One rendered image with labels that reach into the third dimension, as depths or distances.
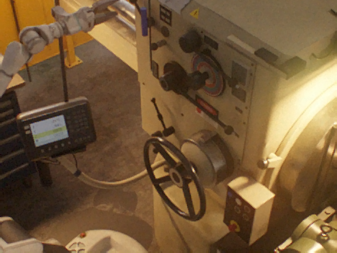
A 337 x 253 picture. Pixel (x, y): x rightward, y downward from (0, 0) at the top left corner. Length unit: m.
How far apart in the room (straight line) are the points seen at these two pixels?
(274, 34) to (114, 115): 2.66
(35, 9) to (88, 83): 0.78
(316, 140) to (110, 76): 2.96
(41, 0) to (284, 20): 2.90
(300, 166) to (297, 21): 0.54
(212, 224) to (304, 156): 0.95
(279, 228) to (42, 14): 2.72
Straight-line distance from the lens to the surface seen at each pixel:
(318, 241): 1.97
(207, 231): 2.75
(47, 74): 4.77
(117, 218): 3.55
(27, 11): 4.42
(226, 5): 1.90
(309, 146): 1.97
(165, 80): 2.03
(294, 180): 2.03
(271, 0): 1.95
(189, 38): 1.84
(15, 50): 1.89
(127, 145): 3.98
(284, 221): 2.82
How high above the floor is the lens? 2.85
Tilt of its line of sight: 43 degrees down
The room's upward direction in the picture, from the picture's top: straight up
